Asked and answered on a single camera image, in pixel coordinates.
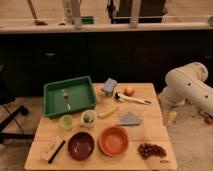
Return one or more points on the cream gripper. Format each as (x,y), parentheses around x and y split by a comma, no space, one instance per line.
(168,117)

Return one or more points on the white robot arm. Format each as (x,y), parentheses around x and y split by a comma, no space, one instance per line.
(186,83)

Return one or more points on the orange red bowl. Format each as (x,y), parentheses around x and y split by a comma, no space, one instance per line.
(113,141)

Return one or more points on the dark purple bowl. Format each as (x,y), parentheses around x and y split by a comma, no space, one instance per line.
(81,146)

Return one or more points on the bunch of dark grapes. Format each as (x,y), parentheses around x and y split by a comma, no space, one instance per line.
(147,150)

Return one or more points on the blue grey folded cloth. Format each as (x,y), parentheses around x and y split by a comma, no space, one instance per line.
(129,119)

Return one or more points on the orange fruit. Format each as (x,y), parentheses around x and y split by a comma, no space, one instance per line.
(129,91)

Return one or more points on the blue sponge block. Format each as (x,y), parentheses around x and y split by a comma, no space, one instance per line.
(109,86)

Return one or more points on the white cup with green item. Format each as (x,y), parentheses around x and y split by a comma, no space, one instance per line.
(88,118)

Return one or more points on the light green cup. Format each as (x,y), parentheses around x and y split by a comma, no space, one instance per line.
(65,122)

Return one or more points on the green plastic tray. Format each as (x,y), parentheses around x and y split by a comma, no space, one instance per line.
(81,96)

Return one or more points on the black office chair base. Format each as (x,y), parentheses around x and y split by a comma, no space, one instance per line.
(6,97)

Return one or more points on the white scrub brush black handle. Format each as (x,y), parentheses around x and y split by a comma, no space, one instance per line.
(52,148)

